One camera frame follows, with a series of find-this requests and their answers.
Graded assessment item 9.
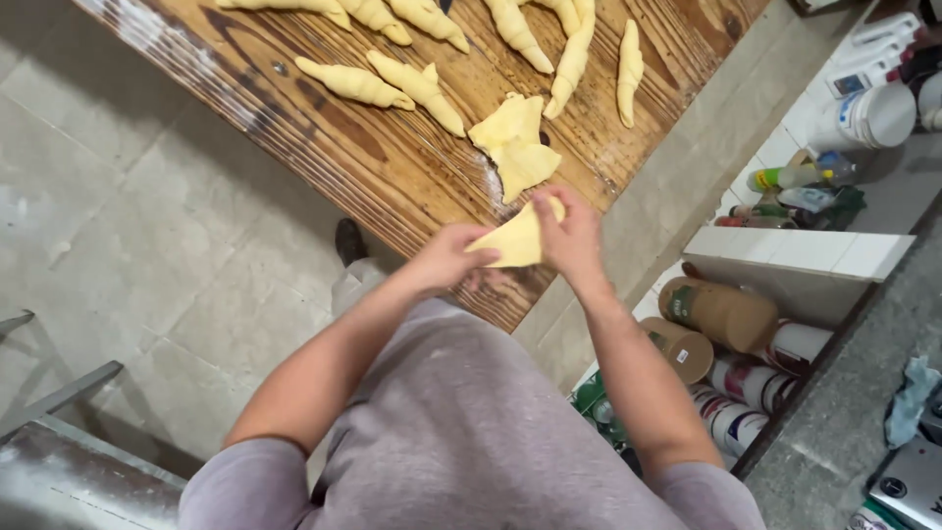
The person's left hand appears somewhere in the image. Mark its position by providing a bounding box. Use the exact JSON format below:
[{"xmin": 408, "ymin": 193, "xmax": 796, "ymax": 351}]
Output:
[{"xmin": 407, "ymin": 223, "xmax": 510, "ymax": 295}]

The person's right hand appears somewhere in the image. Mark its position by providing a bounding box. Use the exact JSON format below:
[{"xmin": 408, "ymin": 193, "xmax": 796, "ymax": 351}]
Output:
[{"xmin": 530, "ymin": 184, "xmax": 607, "ymax": 287}]

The yellow dough triangle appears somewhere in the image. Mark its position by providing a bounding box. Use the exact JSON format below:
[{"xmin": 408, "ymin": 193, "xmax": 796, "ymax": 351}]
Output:
[{"xmin": 464, "ymin": 196, "xmax": 568, "ymax": 269}]

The person's light trouser leg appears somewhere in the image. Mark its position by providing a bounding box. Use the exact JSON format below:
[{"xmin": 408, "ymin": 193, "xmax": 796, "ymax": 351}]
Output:
[{"xmin": 330, "ymin": 258, "xmax": 390, "ymax": 319}]

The person's black shoe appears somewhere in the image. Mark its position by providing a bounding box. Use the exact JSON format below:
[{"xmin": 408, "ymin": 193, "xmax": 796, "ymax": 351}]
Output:
[{"xmin": 335, "ymin": 218, "xmax": 369, "ymax": 267}]

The stack of flat dough pieces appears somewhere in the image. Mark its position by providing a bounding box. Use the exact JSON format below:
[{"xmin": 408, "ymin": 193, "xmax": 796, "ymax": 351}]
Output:
[{"xmin": 468, "ymin": 93, "xmax": 563, "ymax": 206}]

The small brown cardboard canister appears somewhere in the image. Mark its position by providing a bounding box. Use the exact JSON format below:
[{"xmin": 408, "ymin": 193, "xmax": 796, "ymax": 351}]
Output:
[{"xmin": 639, "ymin": 317, "xmax": 715, "ymax": 386}]

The large brown cardboard canister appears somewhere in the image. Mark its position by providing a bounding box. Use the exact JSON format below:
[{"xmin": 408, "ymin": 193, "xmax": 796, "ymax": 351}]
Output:
[{"xmin": 658, "ymin": 276, "xmax": 780, "ymax": 355}]

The group of rolled dough croissants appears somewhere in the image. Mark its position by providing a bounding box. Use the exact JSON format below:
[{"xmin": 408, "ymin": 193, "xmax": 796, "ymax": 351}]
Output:
[{"xmin": 215, "ymin": 0, "xmax": 646, "ymax": 139}]

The cluster of green bottles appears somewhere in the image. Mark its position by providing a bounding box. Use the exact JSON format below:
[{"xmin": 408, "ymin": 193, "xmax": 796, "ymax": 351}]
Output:
[{"xmin": 571, "ymin": 370, "xmax": 644, "ymax": 476}]

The person's grey shirt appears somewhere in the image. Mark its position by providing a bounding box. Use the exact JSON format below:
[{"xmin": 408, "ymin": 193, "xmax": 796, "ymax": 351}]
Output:
[{"xmin": 178, "ymin": 297, "xmax": 768, "ymax": 530}]

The dark glass bottle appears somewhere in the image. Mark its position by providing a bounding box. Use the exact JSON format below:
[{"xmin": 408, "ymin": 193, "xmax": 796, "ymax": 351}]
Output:
[{"xmin": 714, "ymin": 205, "xmax": 818, "ymax": 229}]

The yellow-green plastic bottle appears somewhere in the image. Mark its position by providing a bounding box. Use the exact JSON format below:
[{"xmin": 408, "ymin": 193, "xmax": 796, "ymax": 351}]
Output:
[{"xmin": 747, "ymin": 165, "xmax": 836, "ymax": 194}]

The white tiled shelf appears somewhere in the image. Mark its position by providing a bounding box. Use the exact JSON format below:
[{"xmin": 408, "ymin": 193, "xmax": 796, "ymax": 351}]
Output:
[{"xmin": 683, "ymin": 224, "xmax": 918, "ymax": 284}]

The white canister red label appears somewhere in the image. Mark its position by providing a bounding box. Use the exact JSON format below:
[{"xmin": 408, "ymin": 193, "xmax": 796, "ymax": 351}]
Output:
[
  {"xmin": 708, "ymin": 356, "xmax": 799, "ymax": 415},
  {"xmin": 690, "ymin": 384, "xmax": 771, "ymax": 459},
  {"xmin": 762, "ymin": 319, "xmax": 834, "ymax": 376}
]

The clear plastic bottle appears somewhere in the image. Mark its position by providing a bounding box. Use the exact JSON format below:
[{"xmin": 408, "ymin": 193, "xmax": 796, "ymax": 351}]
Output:
[{"xmin": 777, "ymin": 187, "xmax": 837, "ymax": 214}]

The dark green plastic bag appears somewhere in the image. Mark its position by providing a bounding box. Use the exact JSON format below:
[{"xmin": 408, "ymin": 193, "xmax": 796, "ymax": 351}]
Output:
[{"xmin": 815, "ymin": 185, "xmax": 868, "ymax": 232}]

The white plastic bucket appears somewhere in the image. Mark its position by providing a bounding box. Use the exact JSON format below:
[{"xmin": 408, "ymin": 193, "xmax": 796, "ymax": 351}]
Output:
[{"xmin": 807, "ymin": 81, "xmax": 918, "ymax": 153}]

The white plastic jug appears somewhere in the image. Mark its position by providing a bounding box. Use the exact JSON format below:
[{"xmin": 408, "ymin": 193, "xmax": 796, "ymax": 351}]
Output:
[{"xmin": 826, "ymin": 11, "xmax": 922, "ymax": 100}]

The light blue cloth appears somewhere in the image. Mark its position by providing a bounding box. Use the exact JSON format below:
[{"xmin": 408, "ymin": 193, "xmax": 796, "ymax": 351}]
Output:
[{"xmin": 883, "ymin": 356, "xmax": 942, "ymax": 451}]

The silver metal appliance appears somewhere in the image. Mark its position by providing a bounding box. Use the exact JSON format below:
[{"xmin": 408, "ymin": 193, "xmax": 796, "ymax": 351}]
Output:
[{"xmin": 868, "ymin": 434, "xmax": 942, "ymax": 530}]

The stainless steel metal table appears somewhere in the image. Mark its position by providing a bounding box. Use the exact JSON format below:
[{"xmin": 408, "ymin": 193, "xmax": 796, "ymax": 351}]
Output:
[{"xmin": 0, "ymin": 309, "xmax": 189, "ymax": 530}]

